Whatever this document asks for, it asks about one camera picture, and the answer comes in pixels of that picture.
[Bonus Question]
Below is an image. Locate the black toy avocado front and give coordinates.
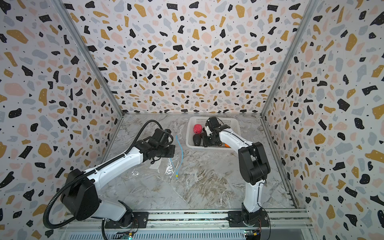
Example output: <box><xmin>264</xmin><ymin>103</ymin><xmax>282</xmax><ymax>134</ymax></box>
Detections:
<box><xmin>193</xmin><ymin>134</ymin><xmax>202</xmax><ymax>147</ymax></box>

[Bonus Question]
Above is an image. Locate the pink toy fruit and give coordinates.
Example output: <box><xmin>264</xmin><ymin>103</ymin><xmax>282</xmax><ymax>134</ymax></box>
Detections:
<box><xmin>193</xmin><ymin>124</ymin><xmax>203</xmax><ymax>134</ymax></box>

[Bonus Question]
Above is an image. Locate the clear zip top bag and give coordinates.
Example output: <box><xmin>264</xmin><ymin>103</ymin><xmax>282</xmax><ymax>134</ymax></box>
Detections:
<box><xmin>128</xmin><ymin>134</ymin><xmax>193</xmax><ymax>193</ymax></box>

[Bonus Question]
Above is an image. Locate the white plastic basket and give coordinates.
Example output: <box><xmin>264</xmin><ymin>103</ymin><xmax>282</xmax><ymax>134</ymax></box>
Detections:
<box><xmin>185</xmin><ymin>116</ymin><xmax>242</xmax><ymax>151</ymax></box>

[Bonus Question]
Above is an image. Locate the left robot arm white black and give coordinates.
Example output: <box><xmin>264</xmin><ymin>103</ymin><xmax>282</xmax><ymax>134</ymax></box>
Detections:
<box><xmin>61</xmin><ymin>129</ymin><xmax>175</xmax><ymax>226</ymax></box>

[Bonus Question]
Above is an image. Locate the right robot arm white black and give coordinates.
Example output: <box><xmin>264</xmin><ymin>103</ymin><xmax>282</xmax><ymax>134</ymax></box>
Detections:
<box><xmin>202</xmin><ymin>117</ymin><xmax>271</xmax><ymax>226</ymax></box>

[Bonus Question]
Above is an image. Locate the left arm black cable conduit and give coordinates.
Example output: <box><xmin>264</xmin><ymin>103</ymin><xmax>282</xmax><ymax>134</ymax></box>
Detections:
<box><xmin>42</xmin><ymin>119</ymin><xmax>164</xmax><ymax>230</ymax></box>

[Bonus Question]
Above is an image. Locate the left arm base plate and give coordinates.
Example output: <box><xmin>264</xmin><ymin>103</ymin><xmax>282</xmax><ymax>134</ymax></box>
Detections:
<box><xmin>105</xmin><ymin>212</ymin><xmax>149</xmax><ymax>230</ymax></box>

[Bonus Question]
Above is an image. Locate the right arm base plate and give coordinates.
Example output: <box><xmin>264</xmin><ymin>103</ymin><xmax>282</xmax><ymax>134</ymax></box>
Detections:
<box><xmin>226</xmin><ymin>211</ymin><xmax>270</xmax><ymax>228</ymax></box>

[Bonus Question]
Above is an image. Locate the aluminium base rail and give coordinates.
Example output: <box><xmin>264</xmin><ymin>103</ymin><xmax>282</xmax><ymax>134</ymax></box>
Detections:
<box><xmin>59</xmin><ymin>209</ymin><xmax>317</xmax><ymax>240</ymax></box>

